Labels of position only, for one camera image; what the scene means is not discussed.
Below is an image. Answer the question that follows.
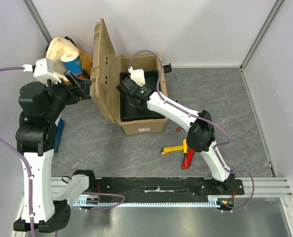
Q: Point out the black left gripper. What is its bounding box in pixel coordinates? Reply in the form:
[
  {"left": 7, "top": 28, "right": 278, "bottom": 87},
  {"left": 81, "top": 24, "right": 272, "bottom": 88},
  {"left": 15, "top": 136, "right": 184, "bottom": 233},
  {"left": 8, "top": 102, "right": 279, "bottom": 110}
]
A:
[{"left": 41, "top": 71, "right": 92, "bottom": 120}]

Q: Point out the black tool box tray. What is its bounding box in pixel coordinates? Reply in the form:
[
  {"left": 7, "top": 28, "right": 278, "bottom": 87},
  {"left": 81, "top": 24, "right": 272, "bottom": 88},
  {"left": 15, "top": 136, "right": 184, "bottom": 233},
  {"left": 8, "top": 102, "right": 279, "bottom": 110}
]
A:
[{"left": 120, "top": 70, "right": 165, "bottom": 122}]

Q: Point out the tan plastic tool box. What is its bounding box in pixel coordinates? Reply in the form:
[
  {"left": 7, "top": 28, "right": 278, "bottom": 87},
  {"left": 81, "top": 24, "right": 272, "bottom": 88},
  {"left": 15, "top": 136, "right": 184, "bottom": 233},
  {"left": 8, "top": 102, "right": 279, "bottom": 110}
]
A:
[{"left": 90, "top": 19, "right": 168, "bottom": 135}]

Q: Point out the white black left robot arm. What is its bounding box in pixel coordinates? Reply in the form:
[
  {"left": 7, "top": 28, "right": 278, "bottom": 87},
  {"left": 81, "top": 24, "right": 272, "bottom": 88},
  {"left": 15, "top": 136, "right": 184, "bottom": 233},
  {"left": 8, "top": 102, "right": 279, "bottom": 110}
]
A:
[{"left": 13, "top": 71, "right": 97, "bottom": 233}]

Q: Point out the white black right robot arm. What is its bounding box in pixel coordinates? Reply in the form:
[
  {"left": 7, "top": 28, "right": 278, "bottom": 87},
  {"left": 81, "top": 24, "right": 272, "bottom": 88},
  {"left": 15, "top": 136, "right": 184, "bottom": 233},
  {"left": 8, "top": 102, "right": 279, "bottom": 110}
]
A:
[{"left": 117, "top": 78, "right": 235, "bottom": 195}]

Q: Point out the tan leather tool bag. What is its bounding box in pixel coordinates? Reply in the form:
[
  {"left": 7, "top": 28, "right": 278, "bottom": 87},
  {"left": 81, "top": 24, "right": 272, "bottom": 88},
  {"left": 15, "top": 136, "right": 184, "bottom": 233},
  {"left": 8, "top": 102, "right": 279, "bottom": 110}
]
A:
[{"left": 46, "top": 36, "right": 93, "bottom": 80}]

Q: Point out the blue packaged tool card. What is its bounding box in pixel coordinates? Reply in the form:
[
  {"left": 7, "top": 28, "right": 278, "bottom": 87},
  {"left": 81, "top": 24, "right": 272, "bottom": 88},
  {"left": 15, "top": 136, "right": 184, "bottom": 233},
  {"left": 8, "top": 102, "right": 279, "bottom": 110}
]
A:
[{"left": 54, "top": 119, "right": 65, "bottom": 154}]

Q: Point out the blue paper towel roll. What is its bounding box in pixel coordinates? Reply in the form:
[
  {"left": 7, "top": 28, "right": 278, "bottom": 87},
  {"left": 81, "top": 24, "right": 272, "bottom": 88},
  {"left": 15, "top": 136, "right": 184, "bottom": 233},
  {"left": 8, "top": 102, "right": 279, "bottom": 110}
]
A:
[{"left": 60, "top": 50, "right": 83, "bottom": 78}]

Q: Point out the yellow box cutter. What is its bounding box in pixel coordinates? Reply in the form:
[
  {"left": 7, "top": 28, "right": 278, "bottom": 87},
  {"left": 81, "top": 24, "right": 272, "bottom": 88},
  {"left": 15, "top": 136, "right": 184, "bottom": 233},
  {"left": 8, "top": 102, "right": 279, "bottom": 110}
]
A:
[{"left": 161, "top": 145, "right": 184, "bottom": 155}]

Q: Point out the red box cutter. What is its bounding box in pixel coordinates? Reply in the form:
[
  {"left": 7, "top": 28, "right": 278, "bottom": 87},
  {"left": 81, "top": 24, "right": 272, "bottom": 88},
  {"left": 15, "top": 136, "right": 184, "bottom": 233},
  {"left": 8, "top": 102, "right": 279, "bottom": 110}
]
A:
[{"left": 181, "top": 149, "right": 195, "bottom": 169}]

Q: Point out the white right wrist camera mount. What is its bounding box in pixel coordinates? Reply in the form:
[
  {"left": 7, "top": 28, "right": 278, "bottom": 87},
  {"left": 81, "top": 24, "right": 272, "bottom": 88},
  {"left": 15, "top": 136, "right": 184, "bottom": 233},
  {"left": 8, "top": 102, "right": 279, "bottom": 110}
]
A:
[{"left": 128, "top": 67, "right": 146, "bottom": 86}]

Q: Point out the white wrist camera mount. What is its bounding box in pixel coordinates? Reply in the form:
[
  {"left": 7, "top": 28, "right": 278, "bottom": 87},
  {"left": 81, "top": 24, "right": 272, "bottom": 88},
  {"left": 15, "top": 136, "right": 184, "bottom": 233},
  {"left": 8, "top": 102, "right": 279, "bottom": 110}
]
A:
[
  {"left": 128, "top": 67, "right": 146, "bottom": 86},
  {"left": 22, "top": 58, "right": 62, "bottom": 85}
]

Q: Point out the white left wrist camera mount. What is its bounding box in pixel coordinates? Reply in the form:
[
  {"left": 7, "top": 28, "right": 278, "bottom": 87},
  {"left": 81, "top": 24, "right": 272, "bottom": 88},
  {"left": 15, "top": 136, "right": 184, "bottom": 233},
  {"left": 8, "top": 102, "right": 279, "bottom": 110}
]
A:
[{"left": 22, "top": 58, "right": 62, "bottom": 85}]

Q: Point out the blue red handled screwdriver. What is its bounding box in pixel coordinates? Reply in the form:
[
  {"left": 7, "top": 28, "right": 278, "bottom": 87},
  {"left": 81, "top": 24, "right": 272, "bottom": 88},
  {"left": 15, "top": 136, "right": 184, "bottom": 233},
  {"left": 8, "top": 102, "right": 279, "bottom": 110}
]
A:
[{"left": 167, "top": 126, "right": 183, "bottom": 137}]

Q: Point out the yellow handled screwdriver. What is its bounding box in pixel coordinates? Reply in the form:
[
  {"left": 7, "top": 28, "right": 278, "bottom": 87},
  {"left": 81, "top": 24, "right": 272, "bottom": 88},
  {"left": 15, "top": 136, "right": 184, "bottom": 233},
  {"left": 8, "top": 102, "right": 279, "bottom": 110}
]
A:
[{"left": 182, "top": 139, "right": 188, "bottom": 161}]

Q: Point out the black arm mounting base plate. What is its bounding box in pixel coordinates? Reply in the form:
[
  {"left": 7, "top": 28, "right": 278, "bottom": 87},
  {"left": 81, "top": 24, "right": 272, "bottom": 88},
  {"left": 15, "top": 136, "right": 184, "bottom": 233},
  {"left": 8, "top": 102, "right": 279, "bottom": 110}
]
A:
[{"left": 81, "top": 177, "right": 245, "bottom": 197}]

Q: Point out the grey slotted cable duct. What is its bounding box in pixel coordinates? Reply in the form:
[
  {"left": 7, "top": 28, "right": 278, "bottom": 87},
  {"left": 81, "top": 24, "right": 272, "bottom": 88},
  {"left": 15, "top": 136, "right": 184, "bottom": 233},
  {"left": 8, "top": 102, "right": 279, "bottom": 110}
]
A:
[{"left": 73, "top": 193, "right": 232, "bottom": 208}]

